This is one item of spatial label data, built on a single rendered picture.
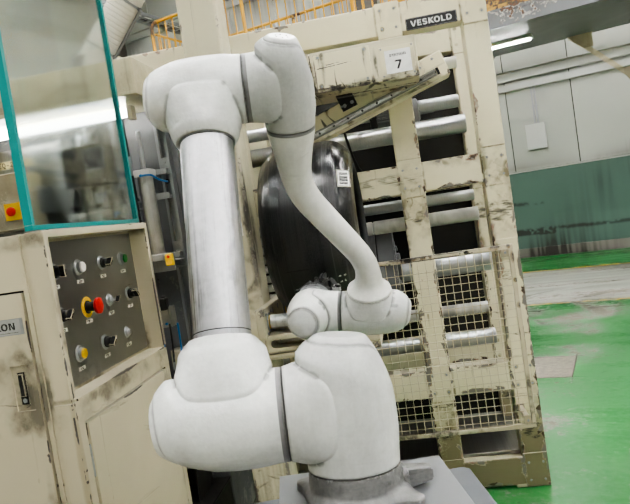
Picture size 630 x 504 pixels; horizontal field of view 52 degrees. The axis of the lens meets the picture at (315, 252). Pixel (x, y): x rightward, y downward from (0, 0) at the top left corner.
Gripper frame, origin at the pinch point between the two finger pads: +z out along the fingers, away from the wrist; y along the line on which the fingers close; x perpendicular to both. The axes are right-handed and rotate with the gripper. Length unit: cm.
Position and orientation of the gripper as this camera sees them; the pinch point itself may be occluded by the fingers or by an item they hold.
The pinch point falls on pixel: (323, 280)
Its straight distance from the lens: 186.1
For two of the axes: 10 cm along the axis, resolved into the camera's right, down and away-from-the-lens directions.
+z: 1.2, -2.0, 9.7
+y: -9.8, 1.4, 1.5
